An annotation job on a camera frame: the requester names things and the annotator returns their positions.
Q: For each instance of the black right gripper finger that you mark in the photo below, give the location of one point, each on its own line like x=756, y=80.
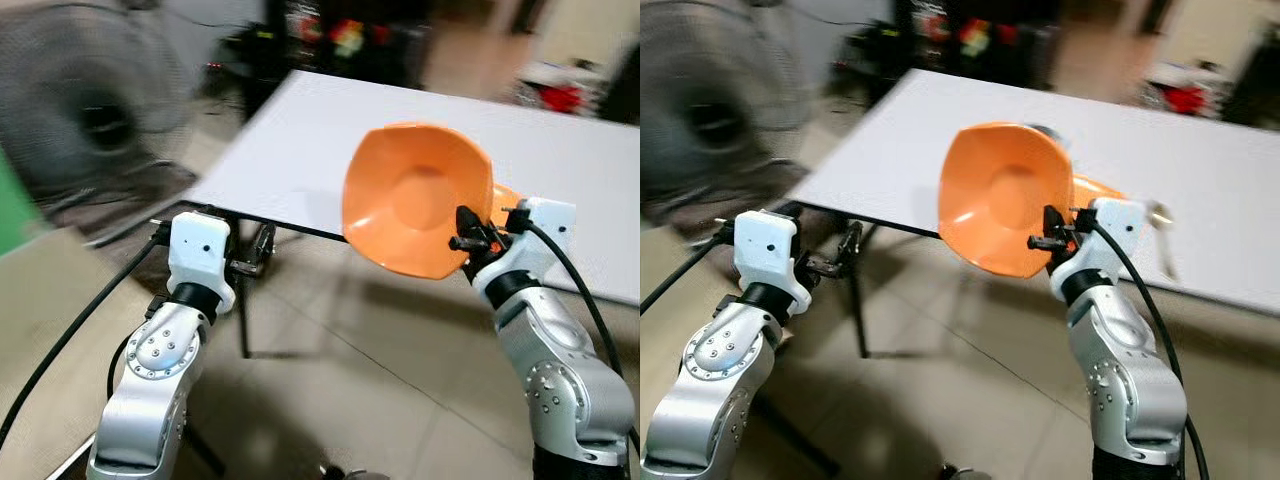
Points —
x=467, y=226
x=1050, y=226

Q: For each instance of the orange plastic bowl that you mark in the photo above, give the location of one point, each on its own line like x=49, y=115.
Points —
x=410, y=200
x=1000, y=195

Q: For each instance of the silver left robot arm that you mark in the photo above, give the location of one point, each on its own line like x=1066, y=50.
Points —
x=700, y=390
x=150, y=380

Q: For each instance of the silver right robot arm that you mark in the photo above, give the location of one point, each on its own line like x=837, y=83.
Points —
x=1125, y=370
x=560, y=370

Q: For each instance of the black table leg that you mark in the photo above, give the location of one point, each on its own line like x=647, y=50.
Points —
x=243, y=320
x=858, y=320

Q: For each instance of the white spoon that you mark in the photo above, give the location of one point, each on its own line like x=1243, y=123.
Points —
x=1165, y=250

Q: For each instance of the white table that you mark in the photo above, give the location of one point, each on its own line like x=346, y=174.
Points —
x=300, y=150
x=900, y=150

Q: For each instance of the red object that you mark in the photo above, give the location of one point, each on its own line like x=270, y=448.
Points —
x=560, y=98
x=1186, y=99

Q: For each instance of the large black floor fan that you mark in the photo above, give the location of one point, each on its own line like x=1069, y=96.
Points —
x=100, y=125
x=715, y=120

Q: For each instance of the dark shelf with items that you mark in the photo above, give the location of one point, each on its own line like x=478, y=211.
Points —
x=975, y=40
x=350, y=40

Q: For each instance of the green object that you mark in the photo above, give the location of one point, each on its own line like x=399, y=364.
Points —
x=10, y=210

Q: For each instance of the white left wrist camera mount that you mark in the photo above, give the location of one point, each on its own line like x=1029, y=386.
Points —
x=198, y=245
x=765, y=240

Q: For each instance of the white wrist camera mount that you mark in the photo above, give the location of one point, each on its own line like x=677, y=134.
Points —
x=198, y=245
x=765, y=240
x=1120, y=215
x=545, y=215

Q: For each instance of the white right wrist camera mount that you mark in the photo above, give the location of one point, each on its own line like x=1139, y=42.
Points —
x=1120, y=215
x=545, y=215

